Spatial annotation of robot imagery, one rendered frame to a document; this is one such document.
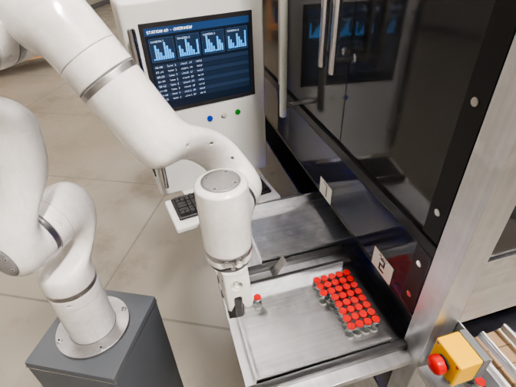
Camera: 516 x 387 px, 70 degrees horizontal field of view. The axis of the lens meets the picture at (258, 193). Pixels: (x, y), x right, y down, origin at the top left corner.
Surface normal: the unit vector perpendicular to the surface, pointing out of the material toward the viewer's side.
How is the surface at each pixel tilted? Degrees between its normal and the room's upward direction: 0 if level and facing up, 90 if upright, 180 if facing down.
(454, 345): 0
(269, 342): 0
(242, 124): 90
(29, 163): 98
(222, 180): 0
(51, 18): 69
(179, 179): 90
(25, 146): 98
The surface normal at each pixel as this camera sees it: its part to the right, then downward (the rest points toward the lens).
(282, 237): -0.04, -0.80
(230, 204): 0.36, 0.55
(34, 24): -0.14, 0.43
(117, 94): 0.22, 0.28
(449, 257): -0.96, 0.19
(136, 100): 0.51, 0.02
